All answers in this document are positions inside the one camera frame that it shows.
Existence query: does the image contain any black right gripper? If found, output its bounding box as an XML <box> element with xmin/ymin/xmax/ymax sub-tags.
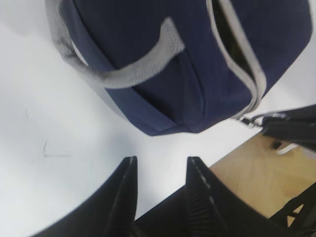
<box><xmin>261</xmin><ymin>105</ymin><xmax>316</xmax><ymax>148</ymax></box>

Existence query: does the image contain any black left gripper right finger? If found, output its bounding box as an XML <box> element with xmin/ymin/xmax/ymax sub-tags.
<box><xmin>135</xmin><ymin>157</ymin><xmax>291</xmax><ymax>237</ymax></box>

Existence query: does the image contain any torn tape on table edge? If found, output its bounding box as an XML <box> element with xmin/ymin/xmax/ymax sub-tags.
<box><xmin>271</xmin><ymin>140</ymin><xmax>298</xmax><ymax>155</ymax></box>

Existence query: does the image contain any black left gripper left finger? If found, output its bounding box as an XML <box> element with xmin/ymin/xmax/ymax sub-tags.
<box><xmin>36</xmin><ymin>157</ymin><xmax>138</xmax><ymax>237</ymax></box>

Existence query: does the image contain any navy blue insulated lunch bag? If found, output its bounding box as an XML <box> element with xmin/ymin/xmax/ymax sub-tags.
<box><xmin>45</xmin><ymin>0</ymin><xmax>313</xmax><ymax>136</ymax></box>

